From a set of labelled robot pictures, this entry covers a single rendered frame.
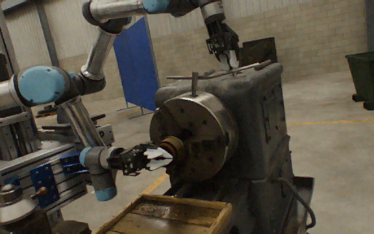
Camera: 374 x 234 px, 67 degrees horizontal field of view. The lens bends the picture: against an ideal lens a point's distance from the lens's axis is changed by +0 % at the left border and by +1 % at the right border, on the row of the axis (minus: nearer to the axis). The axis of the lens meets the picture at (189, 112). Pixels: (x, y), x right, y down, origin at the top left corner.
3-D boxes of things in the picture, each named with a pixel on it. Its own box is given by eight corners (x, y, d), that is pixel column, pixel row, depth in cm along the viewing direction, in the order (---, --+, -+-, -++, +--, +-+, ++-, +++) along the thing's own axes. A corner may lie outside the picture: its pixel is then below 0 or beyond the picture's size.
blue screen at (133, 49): (116, 111, 962) (99, 40, 917) (139, 105, 992) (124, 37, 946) (149, 131, 588) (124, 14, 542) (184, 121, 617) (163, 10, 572)
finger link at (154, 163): (165, 174, 82) (141, 173, 87) (176, 166, 87) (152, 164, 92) (163, 164, 81) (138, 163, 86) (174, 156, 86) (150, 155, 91)
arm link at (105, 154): (118, 163, 101) (113, 142, 99) (128, 164, 99) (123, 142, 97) (102, 172, 95) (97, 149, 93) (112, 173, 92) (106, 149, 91)
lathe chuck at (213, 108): (161, 158, 120) (163, 86, 110) (230, 181, 106) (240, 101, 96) (148, 167, 113) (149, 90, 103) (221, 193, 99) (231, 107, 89)
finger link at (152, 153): (163, 164, 81) (138, 163, 86) (174, 156, 86) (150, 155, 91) (161, 154, 81) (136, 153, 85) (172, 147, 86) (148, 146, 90)
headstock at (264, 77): (214, 133, 181) (204, 72, 173) (292, 132, 157) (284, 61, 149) (162, 173, 131) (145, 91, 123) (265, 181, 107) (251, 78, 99)
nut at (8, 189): (16, 194, 60) (11, 179, 59) (26, 196, 58) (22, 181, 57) (-4, 204, 57) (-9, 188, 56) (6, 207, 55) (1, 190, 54)
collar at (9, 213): (24, 201, 63) (20, 189, 63) (45, 205, 59) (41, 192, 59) (-15, 222, 57) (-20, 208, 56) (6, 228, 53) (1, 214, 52)
